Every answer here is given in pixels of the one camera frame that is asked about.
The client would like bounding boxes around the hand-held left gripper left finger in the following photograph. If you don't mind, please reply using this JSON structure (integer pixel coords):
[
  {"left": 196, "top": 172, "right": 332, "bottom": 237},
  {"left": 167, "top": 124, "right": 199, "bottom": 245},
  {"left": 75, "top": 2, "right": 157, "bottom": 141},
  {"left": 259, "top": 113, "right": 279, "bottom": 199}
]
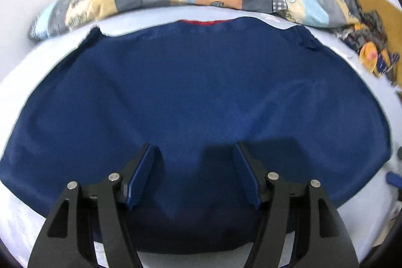
[{"left": 28, "top": 142, "right": 161, "bottom": 268}]

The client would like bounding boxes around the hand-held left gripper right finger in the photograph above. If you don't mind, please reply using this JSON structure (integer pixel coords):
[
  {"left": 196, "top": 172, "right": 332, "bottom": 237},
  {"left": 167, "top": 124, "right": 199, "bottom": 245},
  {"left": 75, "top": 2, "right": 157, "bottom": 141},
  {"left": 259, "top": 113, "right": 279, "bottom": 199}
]
[{"left": 234, "top": 142, "right": 360, "bottom": 268}]

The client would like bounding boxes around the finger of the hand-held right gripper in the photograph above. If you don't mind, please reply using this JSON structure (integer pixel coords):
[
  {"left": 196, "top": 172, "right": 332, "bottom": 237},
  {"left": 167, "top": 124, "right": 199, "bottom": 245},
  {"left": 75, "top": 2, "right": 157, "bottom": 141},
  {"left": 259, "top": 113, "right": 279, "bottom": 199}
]
[{"left": 386, "top": 171, "right": 402, "bottom": 186}]

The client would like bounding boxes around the navy jacket with red collar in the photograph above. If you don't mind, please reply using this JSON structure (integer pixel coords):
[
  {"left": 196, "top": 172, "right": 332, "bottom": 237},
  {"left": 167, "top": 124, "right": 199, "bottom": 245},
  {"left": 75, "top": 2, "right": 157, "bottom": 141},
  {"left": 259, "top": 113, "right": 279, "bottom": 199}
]
[{"left": 0, "top": 18, "right": 391, "bottom": 254}]

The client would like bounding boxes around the dark yellow printed cloth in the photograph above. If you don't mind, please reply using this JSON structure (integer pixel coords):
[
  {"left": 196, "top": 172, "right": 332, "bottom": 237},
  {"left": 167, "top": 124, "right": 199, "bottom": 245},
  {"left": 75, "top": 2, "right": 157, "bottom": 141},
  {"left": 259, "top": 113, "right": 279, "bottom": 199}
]
[{"left": 337, "top": 0, "right": 402, "bottom": 80}]

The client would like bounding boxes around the light blue cloud bed sheet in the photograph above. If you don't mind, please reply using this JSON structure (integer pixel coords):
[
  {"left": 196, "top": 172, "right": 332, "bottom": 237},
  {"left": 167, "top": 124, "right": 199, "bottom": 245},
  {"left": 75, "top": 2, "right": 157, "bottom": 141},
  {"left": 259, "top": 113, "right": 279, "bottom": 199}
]
[{"left": 0, "top": 12, "right": 402, "bottom": 268}]

